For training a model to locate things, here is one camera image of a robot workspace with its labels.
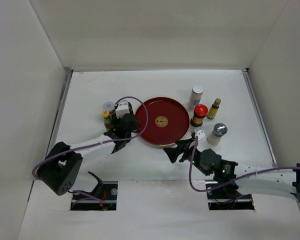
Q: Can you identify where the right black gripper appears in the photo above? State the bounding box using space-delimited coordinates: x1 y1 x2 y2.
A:
163 137 210 176

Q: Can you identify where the yellow cap chili sauce bottle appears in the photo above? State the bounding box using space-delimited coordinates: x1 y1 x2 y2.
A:
102 110 114 131

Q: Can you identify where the black cap white-powder bottle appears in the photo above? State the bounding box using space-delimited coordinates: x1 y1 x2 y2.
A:
127 101 134 115

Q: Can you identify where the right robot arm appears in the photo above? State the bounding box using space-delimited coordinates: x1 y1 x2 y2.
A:
163 137 300 204

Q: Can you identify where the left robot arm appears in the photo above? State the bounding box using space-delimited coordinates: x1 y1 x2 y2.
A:
33 113 138 200

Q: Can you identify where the grey lid paste jar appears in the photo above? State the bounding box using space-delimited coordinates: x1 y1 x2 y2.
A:
102 101 116 114

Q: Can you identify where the red round tray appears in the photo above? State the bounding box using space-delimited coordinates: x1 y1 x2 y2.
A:
135 97 190 146

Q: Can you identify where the red lid sauce jar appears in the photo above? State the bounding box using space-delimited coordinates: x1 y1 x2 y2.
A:
190 104 209 128

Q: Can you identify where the silver top salt shaker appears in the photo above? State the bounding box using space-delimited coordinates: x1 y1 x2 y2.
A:
207 123 228 146

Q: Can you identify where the small brown yellow-label bottle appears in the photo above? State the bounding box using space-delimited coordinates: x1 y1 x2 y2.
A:
206 98 221 120

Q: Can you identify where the white cylinder spice shaker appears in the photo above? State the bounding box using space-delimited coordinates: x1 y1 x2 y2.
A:
188 85 204 109

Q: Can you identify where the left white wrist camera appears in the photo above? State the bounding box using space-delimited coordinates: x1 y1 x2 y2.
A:
115 100 130 119

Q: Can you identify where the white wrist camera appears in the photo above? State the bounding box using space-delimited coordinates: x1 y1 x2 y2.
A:
115 100 130 119
191 129 206 142

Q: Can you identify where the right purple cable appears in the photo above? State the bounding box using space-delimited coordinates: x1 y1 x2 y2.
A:
188 134 300 204

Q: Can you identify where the purple cable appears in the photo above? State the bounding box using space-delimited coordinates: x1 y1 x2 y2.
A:
188 134 300 204
31 96 150 205

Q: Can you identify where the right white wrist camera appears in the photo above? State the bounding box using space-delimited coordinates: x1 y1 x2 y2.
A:
191 129 206 142

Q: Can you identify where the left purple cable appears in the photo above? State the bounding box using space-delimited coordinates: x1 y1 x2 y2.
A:
31 96 150 205

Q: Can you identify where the left aluminium frame rail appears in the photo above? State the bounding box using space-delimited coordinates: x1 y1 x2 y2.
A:
44 67 74 160

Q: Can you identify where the aluminium frame rail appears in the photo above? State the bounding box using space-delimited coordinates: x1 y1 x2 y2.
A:
44 67 74 160
241 68 278 167

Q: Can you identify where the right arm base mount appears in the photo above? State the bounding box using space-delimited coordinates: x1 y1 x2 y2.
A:
207 183 255 211

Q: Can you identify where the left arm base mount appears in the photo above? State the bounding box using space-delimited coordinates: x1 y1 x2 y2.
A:
70 171 119 211

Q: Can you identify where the right aluminium frame rail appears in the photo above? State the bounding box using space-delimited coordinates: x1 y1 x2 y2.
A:
241 68 278 167

